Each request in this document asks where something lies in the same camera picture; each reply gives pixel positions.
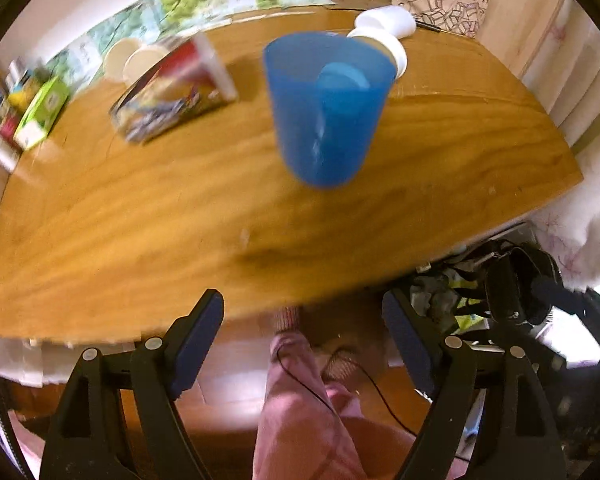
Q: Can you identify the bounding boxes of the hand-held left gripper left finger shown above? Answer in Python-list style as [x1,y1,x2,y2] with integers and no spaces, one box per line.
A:
[39,288,225,480]

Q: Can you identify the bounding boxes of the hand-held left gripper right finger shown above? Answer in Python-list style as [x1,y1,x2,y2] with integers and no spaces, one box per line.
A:
[381,287,568,480]

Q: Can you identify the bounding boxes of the blue plastic cup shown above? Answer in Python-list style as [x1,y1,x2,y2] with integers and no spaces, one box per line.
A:
[263,31,398,190]

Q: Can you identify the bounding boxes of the white paper cup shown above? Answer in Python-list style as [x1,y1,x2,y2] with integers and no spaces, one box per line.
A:
[354,6,417,41]
[122,45,168,86]
[346,28,409,81]
[103,37,140,82]

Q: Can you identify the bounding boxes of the person's pink trouser leg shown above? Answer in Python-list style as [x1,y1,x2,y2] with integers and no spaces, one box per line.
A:
[253,305,473,480]

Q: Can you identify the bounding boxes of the black bag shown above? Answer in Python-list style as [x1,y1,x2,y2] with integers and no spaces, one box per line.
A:
[482,243,565,331]

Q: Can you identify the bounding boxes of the white floral curtain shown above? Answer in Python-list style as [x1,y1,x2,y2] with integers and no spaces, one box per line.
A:
[527,180,600,293]

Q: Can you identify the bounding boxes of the colourful snack box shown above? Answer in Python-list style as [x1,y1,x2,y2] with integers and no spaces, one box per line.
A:
[109,35,239,146]

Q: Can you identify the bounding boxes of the green tissue box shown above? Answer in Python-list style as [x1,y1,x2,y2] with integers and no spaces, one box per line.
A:
[13,76,71,151]

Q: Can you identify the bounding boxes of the row of small bottles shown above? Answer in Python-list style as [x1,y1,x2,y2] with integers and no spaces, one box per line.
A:
[0,57,48,171]

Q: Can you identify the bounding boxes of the black cable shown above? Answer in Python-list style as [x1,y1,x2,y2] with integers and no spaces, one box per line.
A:
[276,344,433,436]

